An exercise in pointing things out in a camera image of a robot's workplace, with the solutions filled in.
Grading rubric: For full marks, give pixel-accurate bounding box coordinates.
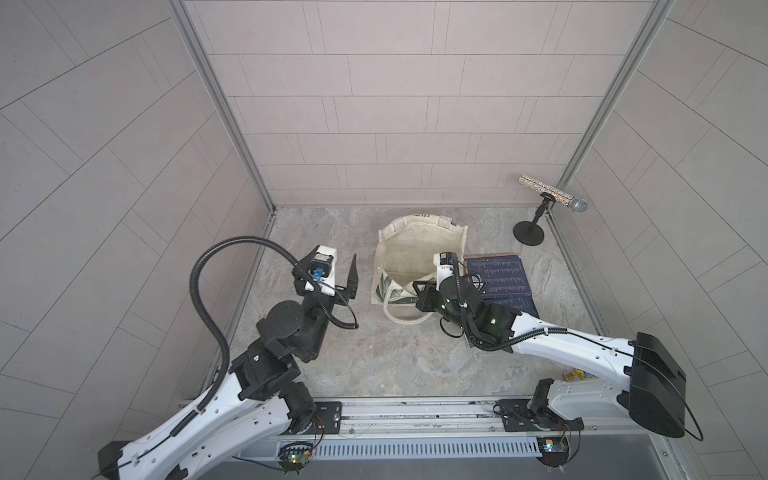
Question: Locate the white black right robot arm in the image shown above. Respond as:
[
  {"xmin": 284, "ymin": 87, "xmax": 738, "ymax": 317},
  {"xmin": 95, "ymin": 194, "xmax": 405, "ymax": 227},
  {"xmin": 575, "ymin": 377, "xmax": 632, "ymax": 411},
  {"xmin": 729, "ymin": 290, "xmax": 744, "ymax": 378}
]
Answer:
[{"xmin": 415, "ymin": 278, "xmax": 691, "ymax": 438}]

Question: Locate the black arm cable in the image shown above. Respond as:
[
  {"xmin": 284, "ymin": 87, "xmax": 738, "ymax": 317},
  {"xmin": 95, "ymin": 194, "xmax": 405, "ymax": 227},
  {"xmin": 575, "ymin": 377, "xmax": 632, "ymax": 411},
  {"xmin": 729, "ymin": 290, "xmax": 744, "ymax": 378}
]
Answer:
[
  {"xmin": 437, "ymin": 257, "xmax": 571, "ymax": 354},
  {"xmin": 170, "ymin": 236, "xmax": 361, "ymax": 436}
]

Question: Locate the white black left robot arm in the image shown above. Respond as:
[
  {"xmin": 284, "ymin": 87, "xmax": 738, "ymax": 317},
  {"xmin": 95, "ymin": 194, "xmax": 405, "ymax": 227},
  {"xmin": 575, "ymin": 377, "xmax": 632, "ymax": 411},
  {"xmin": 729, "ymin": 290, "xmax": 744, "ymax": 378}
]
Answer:
[{"xmin": 98, "ymin": 236, "xmax": 359, "ymax": 479}]

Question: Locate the glittery microphone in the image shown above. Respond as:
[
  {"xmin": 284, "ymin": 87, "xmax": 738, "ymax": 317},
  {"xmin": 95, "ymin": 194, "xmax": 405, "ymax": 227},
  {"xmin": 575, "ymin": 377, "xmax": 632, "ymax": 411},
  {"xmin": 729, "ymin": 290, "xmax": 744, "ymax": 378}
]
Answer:
[{"xmin": 518, "ymin": 174, "xmax": 588, "ymax": 213}]

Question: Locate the small yellow toy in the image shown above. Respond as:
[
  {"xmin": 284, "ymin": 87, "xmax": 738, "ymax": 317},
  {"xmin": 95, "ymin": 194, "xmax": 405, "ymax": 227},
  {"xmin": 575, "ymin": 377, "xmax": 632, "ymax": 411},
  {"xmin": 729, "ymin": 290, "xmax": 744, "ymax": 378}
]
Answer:
[{"xmin": 563, "ymin": 368, "xmax": 596, "ymax": 382}]

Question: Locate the right circuit board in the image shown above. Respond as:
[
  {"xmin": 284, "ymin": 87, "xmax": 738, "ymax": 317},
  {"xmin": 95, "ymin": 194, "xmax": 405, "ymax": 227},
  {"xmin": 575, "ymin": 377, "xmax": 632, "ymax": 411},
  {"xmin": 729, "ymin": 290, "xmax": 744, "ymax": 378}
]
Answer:
[{"xmin": 537, "ymin": 437, "xmax": 571, "ymax": 468}]

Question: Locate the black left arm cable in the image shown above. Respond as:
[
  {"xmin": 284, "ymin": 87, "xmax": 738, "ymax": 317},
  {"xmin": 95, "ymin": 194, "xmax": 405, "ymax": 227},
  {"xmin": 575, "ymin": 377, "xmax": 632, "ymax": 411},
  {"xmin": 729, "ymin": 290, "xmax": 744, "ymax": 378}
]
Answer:
[{"xmin": 170, "ymin": 236, "xmax": 361, "ymax": 436}]

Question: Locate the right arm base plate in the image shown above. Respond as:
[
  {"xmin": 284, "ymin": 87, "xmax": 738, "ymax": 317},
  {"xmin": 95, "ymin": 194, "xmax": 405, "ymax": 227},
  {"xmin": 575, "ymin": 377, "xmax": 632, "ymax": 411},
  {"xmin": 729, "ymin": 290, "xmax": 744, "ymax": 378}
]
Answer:
[{"xmin": 493, "ymin": 399, "xmax": 584, "ymax": 433}]

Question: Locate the circuit board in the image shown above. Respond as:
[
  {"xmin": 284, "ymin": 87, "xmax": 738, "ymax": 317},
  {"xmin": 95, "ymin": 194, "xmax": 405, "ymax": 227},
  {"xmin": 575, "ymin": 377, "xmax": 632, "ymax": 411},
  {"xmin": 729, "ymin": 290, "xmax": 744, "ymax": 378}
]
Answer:
[
  {"xmin": 277, "ymin": 441, "xmax": 314, "ymax": 474},
  {"xmin": 537, "ymin": 437, "xmax": 571, "ymax": 468}
]

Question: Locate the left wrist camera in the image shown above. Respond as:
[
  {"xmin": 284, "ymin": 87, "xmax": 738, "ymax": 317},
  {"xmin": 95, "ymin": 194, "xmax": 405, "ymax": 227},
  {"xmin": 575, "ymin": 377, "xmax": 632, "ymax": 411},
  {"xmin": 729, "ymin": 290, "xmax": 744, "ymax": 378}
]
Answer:
[{"xmin": 305, "ymin": 245, "xmax": 338, "ymax": 297}]

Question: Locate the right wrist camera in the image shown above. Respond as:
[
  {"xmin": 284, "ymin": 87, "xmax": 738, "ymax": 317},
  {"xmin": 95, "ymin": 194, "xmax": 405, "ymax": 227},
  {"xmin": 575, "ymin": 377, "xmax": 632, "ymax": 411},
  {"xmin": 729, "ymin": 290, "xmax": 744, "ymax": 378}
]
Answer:
[{"xmin": 433, "ymin": 252, "xmax": 459, "ymax": 287}]

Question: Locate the floral canvas tote bag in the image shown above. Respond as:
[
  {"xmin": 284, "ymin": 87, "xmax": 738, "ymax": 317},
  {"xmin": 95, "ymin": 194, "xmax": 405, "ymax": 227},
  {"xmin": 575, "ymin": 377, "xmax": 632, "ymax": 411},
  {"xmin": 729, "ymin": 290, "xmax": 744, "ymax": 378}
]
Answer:
[{"xmin": 371, "ymin": 214, "xmax": 468, "ymax": 325}]

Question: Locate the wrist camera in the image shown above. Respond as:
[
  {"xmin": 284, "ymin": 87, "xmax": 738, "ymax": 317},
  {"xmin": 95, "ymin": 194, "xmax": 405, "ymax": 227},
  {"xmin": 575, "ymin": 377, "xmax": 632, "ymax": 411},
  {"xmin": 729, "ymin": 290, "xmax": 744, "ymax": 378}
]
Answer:
[
  {"xmin": 305, "ymin": 245, "xmax": 338, "ymax": 297},
  {"xmin": 433, "ymin": 252, "xmax": 459, "ymax": 287}
]

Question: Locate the black microphone stand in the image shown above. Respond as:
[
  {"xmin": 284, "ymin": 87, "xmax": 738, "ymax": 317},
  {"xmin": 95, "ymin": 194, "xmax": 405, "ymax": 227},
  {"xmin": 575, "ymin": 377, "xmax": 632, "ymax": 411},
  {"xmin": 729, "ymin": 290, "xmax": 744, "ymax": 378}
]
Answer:
[{"xmin": 513, "ymin": 192, "xmax": 556, "ymax": 246}]

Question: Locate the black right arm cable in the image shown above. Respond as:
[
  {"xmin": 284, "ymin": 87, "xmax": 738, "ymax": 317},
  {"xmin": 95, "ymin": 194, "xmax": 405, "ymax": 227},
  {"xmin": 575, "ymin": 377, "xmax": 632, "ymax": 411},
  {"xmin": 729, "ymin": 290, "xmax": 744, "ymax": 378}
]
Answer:
[{"xmin": 437, "ymin": 257, "xmax": 571, "ymax": 354}]

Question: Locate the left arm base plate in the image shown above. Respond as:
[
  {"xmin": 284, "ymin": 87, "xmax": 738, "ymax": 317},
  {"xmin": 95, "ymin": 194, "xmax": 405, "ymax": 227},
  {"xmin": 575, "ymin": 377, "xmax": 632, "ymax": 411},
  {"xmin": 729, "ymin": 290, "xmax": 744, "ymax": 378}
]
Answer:
[{"xmin": 302, "ymin": 401, "xmax": 343, "ymax": 435}]

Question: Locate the white ventilation grille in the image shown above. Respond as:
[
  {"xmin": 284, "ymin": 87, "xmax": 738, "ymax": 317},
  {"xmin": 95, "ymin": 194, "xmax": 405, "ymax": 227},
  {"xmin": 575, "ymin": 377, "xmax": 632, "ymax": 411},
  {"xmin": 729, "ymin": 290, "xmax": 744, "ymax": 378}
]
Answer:
[{"xmin": 239, "ymin": 436, "xmax": 542, "ymax": 463}]

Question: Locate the left circuit board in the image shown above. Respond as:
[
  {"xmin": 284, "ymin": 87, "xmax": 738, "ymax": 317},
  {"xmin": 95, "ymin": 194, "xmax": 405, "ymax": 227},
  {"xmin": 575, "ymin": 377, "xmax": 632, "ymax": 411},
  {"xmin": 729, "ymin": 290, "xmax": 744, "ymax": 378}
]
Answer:
[{"xmin": 277, "ymin": 441, "xmax": 314, "ymax": 474}]

